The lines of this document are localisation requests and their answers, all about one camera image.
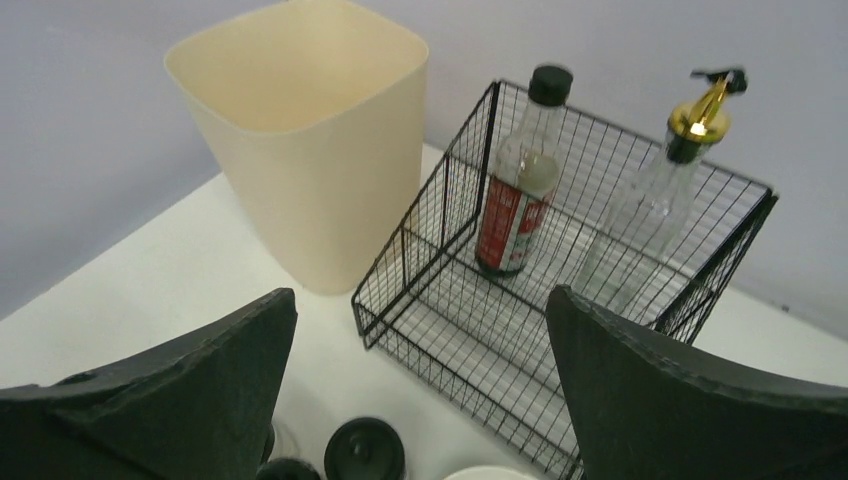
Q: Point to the white shaker black spout lid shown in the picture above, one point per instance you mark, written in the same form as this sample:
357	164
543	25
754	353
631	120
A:
287	468

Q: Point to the black wire basket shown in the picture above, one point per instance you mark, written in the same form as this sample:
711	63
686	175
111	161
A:
482	341

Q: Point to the beige plastic bin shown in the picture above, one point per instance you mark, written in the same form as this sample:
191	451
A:
315	113

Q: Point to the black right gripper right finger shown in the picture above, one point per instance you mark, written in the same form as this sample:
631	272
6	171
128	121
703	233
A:
646	406

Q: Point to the white ceramic bowl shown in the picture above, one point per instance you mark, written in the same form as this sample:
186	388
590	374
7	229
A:
489	472

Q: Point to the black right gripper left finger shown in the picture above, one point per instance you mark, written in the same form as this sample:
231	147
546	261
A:
198	406

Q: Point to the soy sauce bottle red label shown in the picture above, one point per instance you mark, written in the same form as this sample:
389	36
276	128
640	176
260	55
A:
528	165

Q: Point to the clear bottle gold pump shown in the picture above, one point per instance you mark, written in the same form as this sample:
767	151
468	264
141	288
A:
648	211

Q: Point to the clear jar black spout lid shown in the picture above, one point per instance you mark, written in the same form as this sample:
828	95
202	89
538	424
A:
365	448

